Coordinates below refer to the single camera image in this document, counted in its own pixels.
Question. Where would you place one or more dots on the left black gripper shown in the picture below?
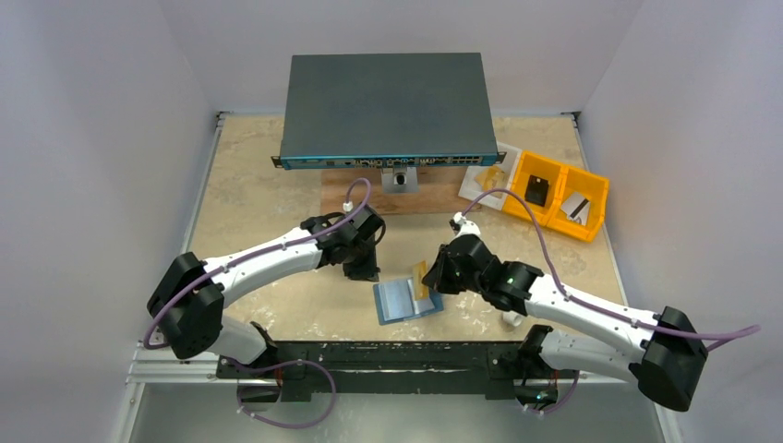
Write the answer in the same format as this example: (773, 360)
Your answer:
(368, 271)

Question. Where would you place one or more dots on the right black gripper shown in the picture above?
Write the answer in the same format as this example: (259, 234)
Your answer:
(445, 274)

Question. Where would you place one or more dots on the yellow credit card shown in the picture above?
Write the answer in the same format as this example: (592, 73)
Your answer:
(420, 291)

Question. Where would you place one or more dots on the blue card holder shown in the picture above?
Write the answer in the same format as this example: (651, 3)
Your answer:
(432, 305)

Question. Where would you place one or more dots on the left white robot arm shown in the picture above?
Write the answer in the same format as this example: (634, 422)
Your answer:
(188, 304)

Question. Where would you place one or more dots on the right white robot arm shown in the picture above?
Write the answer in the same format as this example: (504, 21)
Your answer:
(656, 351)

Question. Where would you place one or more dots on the clear plastic card sleeves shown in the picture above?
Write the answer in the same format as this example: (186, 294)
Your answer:
(394, 301)

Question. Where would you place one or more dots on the white black card in bin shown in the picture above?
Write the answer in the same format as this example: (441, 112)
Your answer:
(576, 208)

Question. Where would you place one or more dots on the white pvc pipe fitting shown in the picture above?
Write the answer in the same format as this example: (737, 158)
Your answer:
(512, 319)

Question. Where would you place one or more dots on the wooden board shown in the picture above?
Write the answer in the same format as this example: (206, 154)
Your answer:
(437, 192)

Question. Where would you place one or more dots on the white tray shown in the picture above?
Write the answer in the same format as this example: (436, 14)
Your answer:
(470, 190)

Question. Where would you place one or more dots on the amber item in tray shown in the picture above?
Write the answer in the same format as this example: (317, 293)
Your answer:
(491, 178)

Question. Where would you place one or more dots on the black block in bin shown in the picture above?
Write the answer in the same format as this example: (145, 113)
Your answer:
(537, 190)

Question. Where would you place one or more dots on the yellow bin left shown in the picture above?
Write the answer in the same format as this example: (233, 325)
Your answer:
(555, 172)

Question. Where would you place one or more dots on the yellow bin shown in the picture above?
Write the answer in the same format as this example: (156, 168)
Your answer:
(555, 172)
(595, 188)

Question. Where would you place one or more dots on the yellow bin right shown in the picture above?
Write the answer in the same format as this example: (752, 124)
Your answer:
(595, 188)

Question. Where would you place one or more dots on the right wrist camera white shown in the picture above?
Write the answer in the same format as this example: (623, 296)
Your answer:
(461, 225)

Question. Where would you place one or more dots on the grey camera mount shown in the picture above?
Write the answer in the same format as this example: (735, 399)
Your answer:
(399, 180)

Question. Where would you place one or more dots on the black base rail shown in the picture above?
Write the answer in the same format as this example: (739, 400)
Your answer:
(496, 370)

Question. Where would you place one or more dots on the grey network switch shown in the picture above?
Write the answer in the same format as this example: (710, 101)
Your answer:
(385, 111)

